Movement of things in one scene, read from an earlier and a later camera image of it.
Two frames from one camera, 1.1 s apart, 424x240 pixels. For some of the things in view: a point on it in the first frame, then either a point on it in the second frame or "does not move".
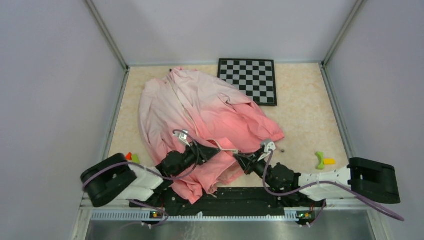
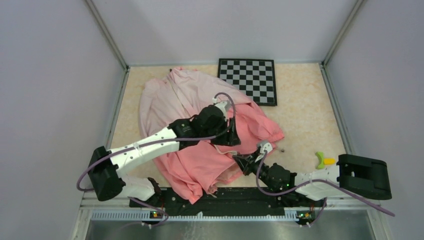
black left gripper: x=206 y=152 → x=232 y=139
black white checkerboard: x=256 y=77 does not move
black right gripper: x=247 y=162 does not move
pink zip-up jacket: x=184 y=105 does not move
